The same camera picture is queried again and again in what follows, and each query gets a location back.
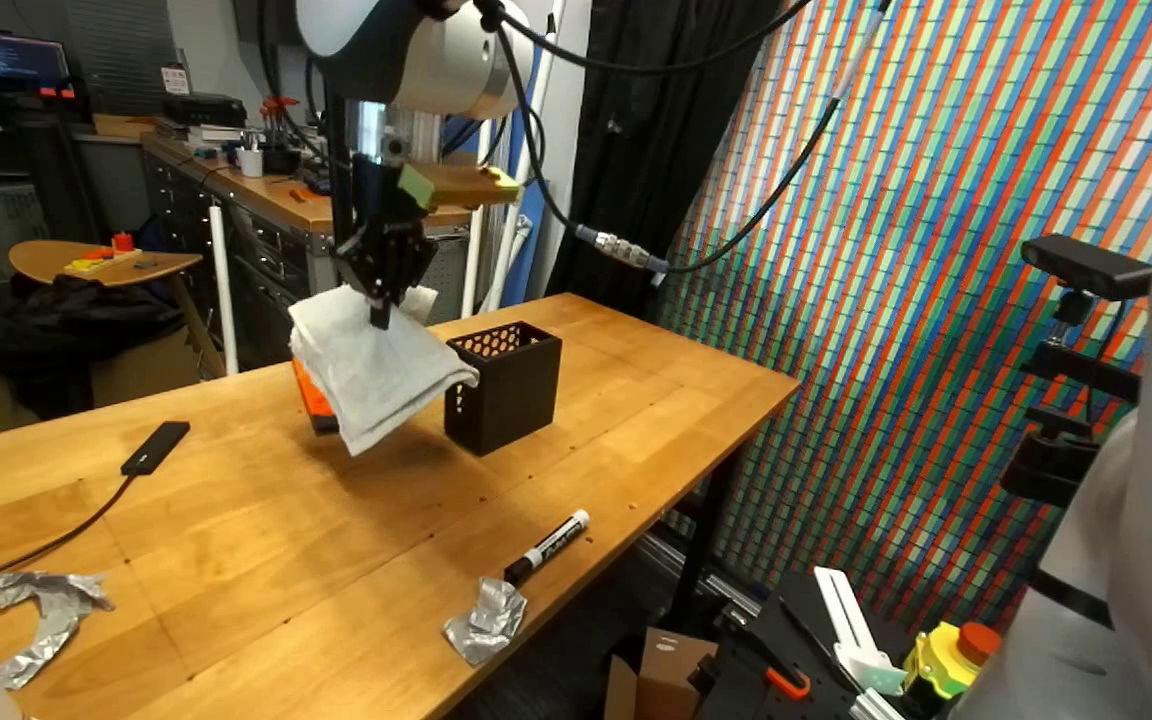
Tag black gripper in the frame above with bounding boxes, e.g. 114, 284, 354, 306
333, 147, 431, 331

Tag white towel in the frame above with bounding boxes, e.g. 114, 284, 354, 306
285, 282, 486, 459

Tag black perforated box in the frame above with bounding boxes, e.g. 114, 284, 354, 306
441, 317, 566, 459

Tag orange block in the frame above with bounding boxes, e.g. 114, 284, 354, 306
287, 358, 345, 439

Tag thin white pole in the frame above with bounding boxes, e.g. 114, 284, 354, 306
203, 200, 244, 382

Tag flat black device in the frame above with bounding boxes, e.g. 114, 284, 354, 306
118, 418, 193, 482

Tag orange yellow toys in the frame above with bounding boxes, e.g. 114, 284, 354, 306
61, 228, 145, 282

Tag black and white marker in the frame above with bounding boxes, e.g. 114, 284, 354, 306
501, 503, 597, 587

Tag black bag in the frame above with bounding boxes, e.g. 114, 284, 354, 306
0, 278, 202, 422

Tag round wooden stool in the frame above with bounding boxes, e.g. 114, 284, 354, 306
3, 236, 207, 293

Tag small crumpled foil piece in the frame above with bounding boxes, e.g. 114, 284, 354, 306
441, 576, 533, 674

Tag computer monitor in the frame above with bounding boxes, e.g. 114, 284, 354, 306
0, 22, 74, 88

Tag large crumpled foil strip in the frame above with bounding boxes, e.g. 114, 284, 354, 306
0, 568, 114, 694

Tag multicolour striped backdrop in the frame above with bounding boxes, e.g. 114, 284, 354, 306
651, 0, 1152, 646

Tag black clamp with orange trigger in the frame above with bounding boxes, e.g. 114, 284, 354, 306
691, 591, 822, 720

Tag yellow red emergency stop button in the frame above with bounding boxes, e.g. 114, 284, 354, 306
899, 618, 1009, 706

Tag yellow green wrist camera mount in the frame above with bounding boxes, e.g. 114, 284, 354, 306
394, 157, 528, 217

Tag black robot cable with connector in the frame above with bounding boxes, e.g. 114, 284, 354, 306
468, 0, 899, 288

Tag thin black device cable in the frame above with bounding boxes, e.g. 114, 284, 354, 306
0, 469, 139, 604

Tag white rail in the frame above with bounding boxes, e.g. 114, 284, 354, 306
809, 563, 911, 698

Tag black camera stand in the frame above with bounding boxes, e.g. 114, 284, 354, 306
996, 284, 1150, 513

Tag black external camera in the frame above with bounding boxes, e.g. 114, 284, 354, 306
1015, 231, 1152, 306

